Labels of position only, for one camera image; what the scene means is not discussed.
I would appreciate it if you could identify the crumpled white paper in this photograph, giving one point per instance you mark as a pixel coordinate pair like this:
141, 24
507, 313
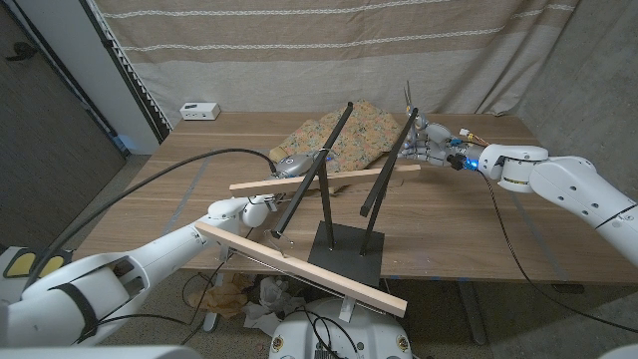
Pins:
271, 299

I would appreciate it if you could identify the floral fabric piece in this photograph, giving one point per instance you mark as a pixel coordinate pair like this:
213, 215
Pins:
359, 134

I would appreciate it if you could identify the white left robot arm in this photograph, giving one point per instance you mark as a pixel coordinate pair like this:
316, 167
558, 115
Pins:
124, 274

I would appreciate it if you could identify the upper wooden slat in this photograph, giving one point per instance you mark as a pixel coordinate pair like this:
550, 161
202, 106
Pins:
259, 187

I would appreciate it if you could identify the white power strip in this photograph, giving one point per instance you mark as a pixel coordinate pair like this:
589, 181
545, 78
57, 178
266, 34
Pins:
199, 111

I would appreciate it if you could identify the white table leg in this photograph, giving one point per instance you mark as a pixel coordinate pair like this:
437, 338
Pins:
212, 321

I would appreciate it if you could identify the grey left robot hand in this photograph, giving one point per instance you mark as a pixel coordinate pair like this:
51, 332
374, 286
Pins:
299, 164

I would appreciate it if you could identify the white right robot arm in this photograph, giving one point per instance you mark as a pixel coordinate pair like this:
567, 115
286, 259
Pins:
573, 184

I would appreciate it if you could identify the wooden slat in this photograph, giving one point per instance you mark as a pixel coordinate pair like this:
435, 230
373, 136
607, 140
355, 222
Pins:
309, 271
259, 187

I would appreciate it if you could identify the beige striped curtain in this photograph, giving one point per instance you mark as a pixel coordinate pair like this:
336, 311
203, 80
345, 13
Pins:
299, 60

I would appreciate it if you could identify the black metal hanger rack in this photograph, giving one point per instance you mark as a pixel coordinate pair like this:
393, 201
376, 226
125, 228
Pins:
349, 249

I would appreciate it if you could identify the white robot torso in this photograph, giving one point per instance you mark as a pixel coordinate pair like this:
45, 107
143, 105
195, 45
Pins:
99, 353

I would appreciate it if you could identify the grey table leg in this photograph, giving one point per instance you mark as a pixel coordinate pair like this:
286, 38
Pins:
473, 314

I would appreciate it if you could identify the crumpled brown paper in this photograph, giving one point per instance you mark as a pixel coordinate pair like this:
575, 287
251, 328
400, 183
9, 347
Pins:
219, 299

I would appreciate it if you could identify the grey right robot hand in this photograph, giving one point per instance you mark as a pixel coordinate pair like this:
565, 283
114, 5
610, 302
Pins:
436, 144

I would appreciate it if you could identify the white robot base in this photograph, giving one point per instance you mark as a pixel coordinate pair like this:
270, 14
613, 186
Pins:
359, 329

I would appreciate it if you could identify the lower wooden slat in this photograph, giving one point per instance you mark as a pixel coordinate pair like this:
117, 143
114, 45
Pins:
309, 271

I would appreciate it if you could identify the small metal clip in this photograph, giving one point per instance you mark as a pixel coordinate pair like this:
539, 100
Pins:
272, 204

